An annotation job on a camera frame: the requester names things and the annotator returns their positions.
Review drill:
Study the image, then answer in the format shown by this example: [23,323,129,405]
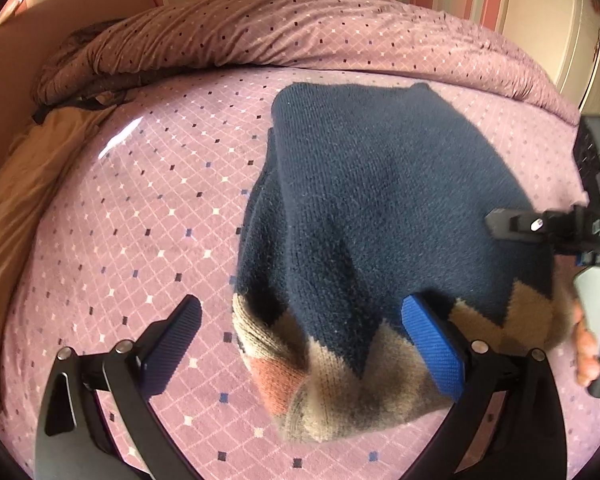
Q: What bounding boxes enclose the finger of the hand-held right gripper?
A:
[484,206,581,257]

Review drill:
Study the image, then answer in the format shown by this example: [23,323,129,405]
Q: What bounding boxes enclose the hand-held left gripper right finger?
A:
[401,294,569,480]

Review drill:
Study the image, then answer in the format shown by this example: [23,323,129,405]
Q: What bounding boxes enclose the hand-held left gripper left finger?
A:
[34,294,203,480]

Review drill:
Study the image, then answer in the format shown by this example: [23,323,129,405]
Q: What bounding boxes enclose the navy argyle knit sweater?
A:
[232,81,579,444]

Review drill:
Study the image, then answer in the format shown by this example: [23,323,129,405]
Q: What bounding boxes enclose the person's right hand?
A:
[572,299,600,390]

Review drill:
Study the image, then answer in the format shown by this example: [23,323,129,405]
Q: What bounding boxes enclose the purple dotted bed sheet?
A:
[0,66,600,480]

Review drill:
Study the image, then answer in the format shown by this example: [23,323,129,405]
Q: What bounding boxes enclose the tan cloth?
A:
[0,104,118,415]

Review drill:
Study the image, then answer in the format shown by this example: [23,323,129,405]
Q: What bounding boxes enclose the white flower-decal wardrobe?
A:
[500,0,600,111]

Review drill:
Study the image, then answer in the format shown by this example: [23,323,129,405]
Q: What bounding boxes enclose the dark cloth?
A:
[31,20,131,125]

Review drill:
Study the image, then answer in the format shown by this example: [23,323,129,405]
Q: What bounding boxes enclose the purple dotted duvet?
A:
[34,0,582,127]

